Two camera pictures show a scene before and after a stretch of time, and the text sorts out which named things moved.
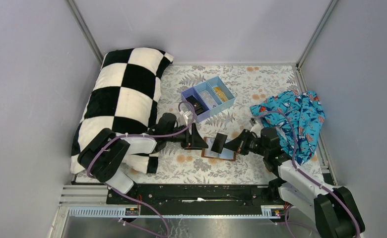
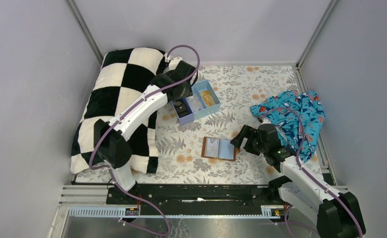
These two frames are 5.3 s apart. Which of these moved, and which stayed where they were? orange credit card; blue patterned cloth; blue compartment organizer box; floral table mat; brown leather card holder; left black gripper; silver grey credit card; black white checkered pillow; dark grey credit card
Moved: orange credit card; left black gripper; dark grey credit card; silver grey credit card; blue compartment organizer box
Stayed: floral table mat; blue patterned cloth; brown leather card holder; black white checkered pillow
